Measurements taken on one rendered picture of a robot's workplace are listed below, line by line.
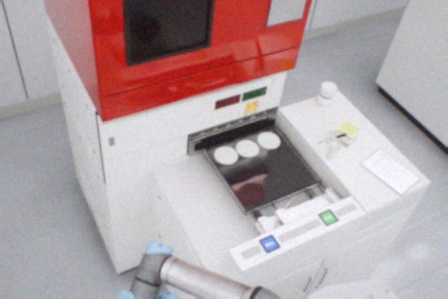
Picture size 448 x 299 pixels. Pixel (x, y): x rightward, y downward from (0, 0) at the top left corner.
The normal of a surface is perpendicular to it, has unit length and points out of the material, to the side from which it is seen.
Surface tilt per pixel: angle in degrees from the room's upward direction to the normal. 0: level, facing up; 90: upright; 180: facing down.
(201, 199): 0
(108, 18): 90
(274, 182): 0
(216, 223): 0
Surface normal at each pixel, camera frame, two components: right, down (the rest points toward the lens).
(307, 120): 0.09, -0.69
